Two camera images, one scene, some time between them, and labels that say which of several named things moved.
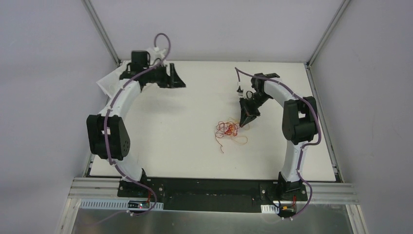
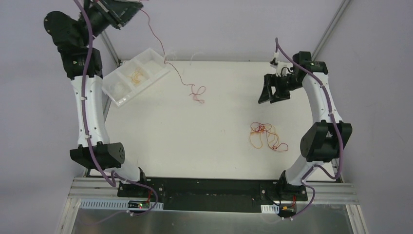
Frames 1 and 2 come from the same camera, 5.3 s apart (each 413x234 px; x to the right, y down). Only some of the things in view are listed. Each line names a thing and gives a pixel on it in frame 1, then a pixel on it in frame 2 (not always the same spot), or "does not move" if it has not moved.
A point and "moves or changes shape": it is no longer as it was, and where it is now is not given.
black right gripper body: x=249 y=104 -> x=279 y=86
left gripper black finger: x=175 y=81 -> x=119 y=13
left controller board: x=138 y=204 does not move
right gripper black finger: x=249 y=118 -> x=280 y=96
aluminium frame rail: x=98 y=188 does not move
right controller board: x=287 y=210 does not move
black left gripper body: x=168 y=76 -> x=114 y=16
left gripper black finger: x=161 y=84 -> x=122 y=1
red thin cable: x=227 y=127 -> x=200 y=91
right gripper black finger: x=244 y=115 -> x=266 y=94
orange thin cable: x=231 y=131 moves or changes shape
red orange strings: x=231 y=127 -> x=261 y=139
